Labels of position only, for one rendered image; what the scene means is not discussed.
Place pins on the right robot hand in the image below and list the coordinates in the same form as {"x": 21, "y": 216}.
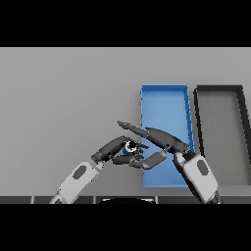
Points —
{"x": 157, "y": 139}

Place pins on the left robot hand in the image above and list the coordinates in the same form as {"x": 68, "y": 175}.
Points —
{"x": 112, "y": 148}

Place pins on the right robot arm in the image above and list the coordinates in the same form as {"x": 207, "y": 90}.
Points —
{"x": 200, "y": 178}

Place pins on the blue bin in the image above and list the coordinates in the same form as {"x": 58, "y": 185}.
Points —
{"x": 165, "y": 130}

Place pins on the dark grey bin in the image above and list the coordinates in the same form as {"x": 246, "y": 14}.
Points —
{"x": 224, "y": 137}

